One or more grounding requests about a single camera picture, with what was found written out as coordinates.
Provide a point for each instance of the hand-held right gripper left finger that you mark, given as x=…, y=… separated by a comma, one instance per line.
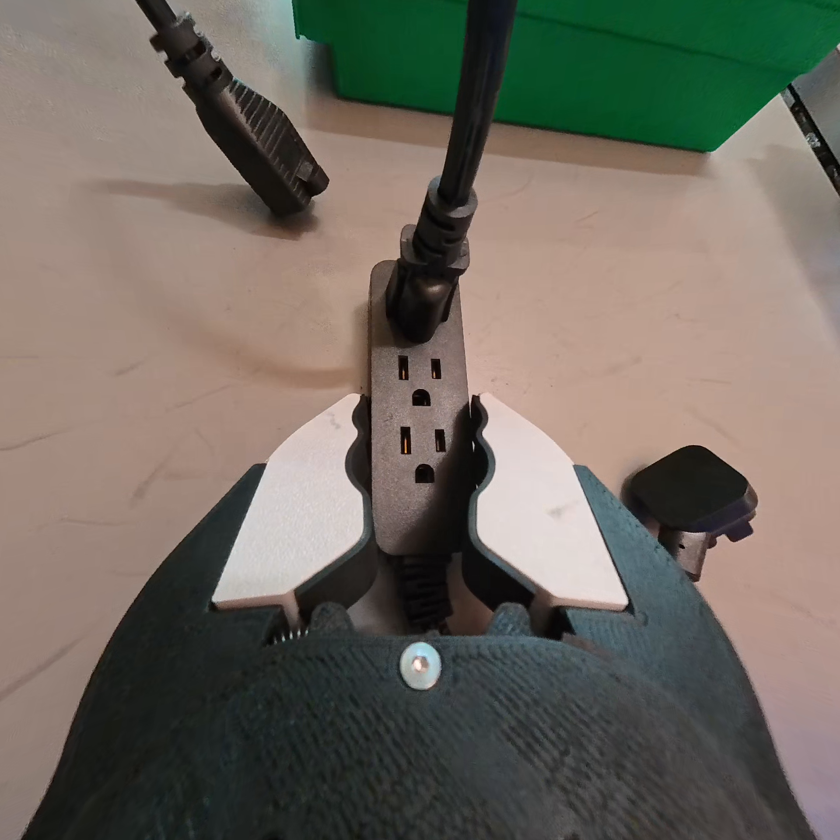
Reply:
x=295, y=518

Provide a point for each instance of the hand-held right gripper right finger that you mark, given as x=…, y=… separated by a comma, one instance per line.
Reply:
x=551, y=525

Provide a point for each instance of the black power strip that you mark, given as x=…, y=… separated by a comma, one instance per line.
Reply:
x=384, y=407

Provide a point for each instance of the green plastic bin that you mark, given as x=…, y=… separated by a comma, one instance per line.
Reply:
x=590, y=65

